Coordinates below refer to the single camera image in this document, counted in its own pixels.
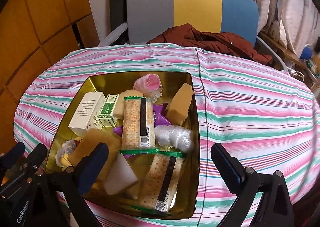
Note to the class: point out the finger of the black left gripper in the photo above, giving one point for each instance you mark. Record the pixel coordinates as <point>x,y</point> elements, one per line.
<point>30,165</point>
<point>8,160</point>

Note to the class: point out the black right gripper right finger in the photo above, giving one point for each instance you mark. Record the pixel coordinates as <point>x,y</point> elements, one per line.
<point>274,209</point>

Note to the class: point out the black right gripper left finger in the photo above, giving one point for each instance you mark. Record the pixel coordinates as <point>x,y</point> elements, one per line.
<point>74,182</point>

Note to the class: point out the green cracker packet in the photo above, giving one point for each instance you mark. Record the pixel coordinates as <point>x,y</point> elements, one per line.
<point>138,124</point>

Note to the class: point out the clear plastic bottle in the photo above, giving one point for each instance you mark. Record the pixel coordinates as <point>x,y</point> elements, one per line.
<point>175,136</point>

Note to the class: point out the brown sponge slab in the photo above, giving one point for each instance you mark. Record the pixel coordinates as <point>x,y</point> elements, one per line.
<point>90,140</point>

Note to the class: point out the white foam block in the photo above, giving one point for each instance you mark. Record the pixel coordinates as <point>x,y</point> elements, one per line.
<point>120,177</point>

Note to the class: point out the white carton box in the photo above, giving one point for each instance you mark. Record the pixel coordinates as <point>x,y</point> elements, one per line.
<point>86,116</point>

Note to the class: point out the green white small box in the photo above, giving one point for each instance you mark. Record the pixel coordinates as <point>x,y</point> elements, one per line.
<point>106,115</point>

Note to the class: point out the beige round sponge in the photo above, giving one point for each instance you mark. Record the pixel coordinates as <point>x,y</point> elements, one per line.
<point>119,107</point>

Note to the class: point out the striped pink green bedsheet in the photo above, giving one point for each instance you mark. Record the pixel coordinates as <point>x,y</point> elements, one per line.
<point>264,117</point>

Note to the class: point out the purple snack packet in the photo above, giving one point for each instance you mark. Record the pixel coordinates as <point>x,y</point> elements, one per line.
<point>158,115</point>

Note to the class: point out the pink tape roll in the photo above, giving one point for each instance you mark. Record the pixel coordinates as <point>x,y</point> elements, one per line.
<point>150,86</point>

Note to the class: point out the tan sponge block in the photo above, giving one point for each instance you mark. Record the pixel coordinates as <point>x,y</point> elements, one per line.
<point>179,107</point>

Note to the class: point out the wooden desk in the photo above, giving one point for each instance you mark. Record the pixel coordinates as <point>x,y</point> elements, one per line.
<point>290,59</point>

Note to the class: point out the wooden wardrobe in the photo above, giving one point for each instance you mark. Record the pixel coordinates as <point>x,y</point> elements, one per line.
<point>35,34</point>

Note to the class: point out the blue round object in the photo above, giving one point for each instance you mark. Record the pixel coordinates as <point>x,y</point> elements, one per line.
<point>307,52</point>

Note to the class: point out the rust red jacket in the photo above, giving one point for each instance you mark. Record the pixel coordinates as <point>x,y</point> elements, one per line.
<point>223,42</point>

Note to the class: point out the grey yellow blue chair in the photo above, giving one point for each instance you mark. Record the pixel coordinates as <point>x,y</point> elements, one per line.
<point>147,19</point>

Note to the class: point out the black rolled mat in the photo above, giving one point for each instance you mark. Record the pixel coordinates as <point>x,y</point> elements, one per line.
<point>118,22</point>

